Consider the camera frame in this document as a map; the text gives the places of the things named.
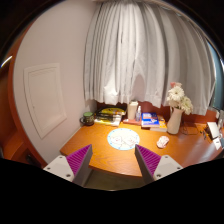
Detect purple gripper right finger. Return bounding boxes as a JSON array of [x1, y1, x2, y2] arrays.
[[135, 145, 182, 184]]

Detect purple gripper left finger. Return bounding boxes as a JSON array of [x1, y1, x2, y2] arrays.
[[44, 145, 93, 186]]

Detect white computer mouse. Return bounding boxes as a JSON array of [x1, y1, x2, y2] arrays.
[[157, 136, 169, 149]]

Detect round white mouse pad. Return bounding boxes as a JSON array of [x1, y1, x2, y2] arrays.
[[107, 128, 140, 151]]

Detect orange book under blue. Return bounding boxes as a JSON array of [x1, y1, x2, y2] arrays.
[[150, 115, 167, 132]]

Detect red tray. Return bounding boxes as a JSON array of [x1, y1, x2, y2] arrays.
[[122, 119, 141, 126]]

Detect white ceramic vase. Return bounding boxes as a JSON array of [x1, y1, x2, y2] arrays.
[[167, 108, 183, 135]]

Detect green mug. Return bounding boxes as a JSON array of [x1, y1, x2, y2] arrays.
[[80, 112, 94, 126]]

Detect clear sanitizer bottle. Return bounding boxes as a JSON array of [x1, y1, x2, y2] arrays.
[[135, 106, 141, 122]]

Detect white tissue container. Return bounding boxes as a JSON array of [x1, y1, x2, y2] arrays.
[[127, 101, 138, 120]]

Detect stack of yellow black books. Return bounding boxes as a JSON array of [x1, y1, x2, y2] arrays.
[[94, 107, 126, 127]]

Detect white device on stand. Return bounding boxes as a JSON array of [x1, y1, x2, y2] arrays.
[[207, 122, 220, 139]]

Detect white and pink flowers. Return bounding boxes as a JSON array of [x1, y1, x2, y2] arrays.
[[167, 82, 193, 115]]

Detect white curtain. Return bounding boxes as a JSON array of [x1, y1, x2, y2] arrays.
[[84, 0, 215, 115]]

